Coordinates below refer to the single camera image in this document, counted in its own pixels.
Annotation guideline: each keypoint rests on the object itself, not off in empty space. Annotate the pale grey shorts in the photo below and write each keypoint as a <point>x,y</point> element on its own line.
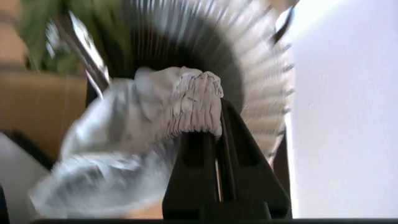
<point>140,109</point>

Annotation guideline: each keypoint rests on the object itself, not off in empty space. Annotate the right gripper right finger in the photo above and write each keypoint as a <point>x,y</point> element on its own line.
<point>248,180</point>

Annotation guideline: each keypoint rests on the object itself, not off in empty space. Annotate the white laundry basket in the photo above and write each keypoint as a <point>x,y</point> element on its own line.
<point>267,77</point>

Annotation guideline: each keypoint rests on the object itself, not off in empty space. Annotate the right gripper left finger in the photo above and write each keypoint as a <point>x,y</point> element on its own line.
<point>189,180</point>

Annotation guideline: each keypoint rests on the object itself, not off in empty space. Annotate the green garment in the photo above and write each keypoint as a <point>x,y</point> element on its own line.
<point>34,31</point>

